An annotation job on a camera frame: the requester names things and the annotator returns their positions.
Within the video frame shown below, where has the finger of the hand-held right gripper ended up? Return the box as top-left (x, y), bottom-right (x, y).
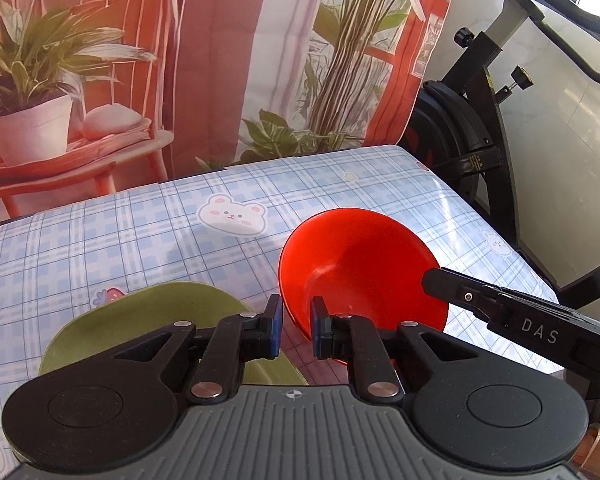
top-left (421, 267), bottom-right (502, 330)

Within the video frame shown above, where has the green square plate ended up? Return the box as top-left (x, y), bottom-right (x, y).
top-left (38, 281), bottom-right (308, 386)

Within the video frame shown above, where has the red plastic bowl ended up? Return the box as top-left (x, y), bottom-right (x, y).
top-left (278, 208), bottom-right (449, 356)

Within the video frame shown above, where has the black exercise bike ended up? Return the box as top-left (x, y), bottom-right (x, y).
top-left (405, 0), bottom-right (600, 296)

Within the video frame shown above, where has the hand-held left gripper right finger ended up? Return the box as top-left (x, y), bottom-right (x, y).
top-left (311, 296), bottom-right (481, 403)

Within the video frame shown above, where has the printed room scene backdrop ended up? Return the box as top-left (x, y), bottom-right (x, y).
top-left (0, 0), bottom-right (463, 231)

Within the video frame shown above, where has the blue plaid tablecloth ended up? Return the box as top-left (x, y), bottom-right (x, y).
top-left (0, 145), bottom-right (563, 461)

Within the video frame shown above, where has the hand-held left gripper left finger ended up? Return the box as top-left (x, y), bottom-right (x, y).
top-left (112, 293), bottom-right (284, 406)

